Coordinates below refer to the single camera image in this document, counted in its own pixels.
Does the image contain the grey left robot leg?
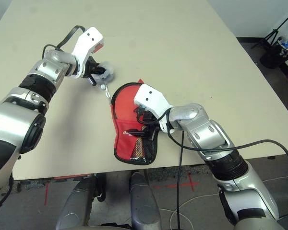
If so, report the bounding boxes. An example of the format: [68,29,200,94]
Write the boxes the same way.
[56,174,98,230]

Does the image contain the red floor tape cross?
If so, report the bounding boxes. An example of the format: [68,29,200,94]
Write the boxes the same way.
[153,174,200,192]

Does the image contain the black tripod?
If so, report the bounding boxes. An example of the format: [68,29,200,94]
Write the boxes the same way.
[251,11,288,48]

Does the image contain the red ping-pong paddle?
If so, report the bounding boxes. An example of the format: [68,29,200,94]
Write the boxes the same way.
[113,84,148,160]

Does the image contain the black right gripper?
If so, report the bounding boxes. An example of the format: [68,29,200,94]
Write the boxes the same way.
[126,107,159,142]

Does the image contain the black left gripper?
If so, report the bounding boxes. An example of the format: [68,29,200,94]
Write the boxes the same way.
[83,57,109,86]

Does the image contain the black red paddle case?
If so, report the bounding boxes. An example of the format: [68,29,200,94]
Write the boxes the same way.
[109,78,159,165]

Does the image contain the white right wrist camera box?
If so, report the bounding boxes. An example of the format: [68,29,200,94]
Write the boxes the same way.
[133,84,173,131]

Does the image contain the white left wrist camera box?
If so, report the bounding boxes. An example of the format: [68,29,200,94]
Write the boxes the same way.
[71,27,104,80]

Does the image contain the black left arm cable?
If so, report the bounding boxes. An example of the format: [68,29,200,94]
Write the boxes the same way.
[42,24,86,53]

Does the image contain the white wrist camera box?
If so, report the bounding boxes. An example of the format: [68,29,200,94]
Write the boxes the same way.
[133,84,173,131]
[71,27,104,80]

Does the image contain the white floor cable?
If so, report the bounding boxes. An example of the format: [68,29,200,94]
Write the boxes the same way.
[158,174,288,230]

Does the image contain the black trash bin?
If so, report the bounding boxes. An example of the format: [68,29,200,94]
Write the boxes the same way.
[260,35,288,70]

